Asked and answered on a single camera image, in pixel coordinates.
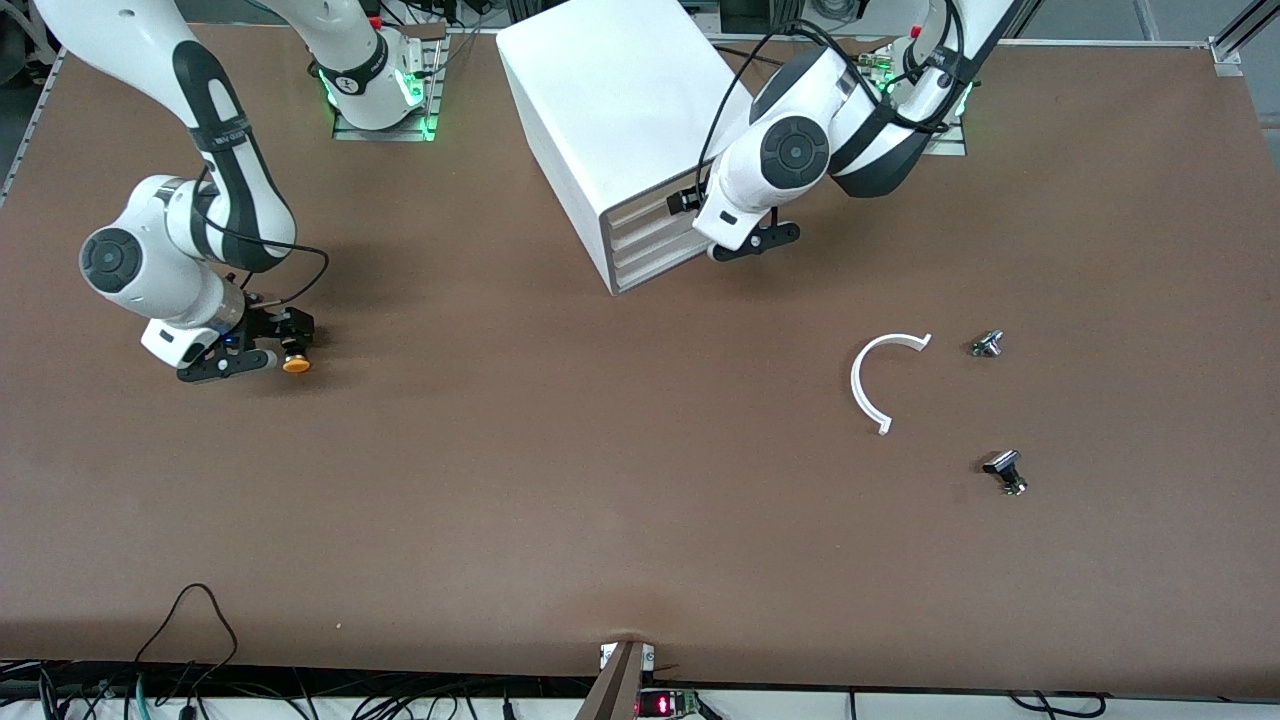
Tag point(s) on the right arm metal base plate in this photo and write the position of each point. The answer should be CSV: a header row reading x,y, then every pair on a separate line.
x,y
430,100

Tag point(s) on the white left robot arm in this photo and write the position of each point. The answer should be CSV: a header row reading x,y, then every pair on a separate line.
x,y
740,170

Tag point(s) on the aluminium table frame rail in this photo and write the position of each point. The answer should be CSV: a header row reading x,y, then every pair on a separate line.
x,y
1225,55
30,125

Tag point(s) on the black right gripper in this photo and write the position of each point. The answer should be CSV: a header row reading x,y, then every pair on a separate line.
x,y
268,322

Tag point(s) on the small device with red light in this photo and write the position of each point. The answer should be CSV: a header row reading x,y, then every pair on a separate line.
x,y
665,704

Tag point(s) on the small silver button part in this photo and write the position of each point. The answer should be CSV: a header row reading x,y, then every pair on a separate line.
x,y
986,344

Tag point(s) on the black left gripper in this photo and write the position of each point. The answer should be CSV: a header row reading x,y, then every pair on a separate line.
x,y
688,201

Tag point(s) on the black and silver button part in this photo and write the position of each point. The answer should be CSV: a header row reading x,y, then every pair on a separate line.
x,y
1003,463

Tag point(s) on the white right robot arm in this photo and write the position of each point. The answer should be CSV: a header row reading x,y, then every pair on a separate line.
x,y
150,270

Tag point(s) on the orange push button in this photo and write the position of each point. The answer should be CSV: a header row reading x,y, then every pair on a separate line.
x,y
296,365

